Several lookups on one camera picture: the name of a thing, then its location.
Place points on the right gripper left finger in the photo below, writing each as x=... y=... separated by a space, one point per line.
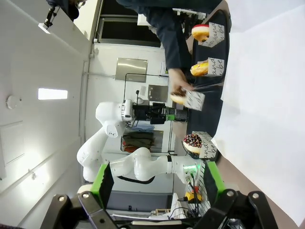
x=85 y=210

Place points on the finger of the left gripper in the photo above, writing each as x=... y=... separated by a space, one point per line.
x=170 y=117
x=171 y=109

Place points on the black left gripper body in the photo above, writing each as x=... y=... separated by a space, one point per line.
x=147 y=113

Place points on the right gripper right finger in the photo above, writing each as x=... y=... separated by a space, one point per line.
x=238 y=210

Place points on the chocolate frosted donut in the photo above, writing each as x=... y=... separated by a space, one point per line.
x=178 y=96

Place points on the printed paper donut holder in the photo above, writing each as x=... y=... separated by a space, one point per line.
x=215 y=68
x=207 y=145
x=214 y=34
x=195 y=100

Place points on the dark donut with bright sprinkles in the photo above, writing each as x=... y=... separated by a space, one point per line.
x=192 y=143

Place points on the yellow glazed donut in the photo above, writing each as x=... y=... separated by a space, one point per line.
x=199 y=69

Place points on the red frosted donut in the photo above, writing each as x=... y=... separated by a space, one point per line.
x=200 y=32

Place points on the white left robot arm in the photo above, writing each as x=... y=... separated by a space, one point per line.
x=143 y=164

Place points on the person's right forearm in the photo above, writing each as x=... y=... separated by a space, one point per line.
x=166 y=40

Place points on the person's right hand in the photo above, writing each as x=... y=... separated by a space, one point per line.
x=178 y=80

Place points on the yellow emergency stop button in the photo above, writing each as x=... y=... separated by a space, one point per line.
x=193 y=196

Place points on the large white paper sheet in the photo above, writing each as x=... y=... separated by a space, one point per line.
x=262 y=95

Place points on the person in dark jacket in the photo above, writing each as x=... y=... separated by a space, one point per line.
x=166 y=14

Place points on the rectangular ceiling light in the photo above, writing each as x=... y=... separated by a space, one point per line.
x=52 y=94

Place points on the round smoke detector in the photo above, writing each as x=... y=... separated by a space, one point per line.
x=11 y=102

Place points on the silver wall panel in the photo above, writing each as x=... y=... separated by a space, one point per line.
x=131 y=70

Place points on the overhead camera on mount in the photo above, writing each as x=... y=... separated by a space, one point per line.
x=47 y=20

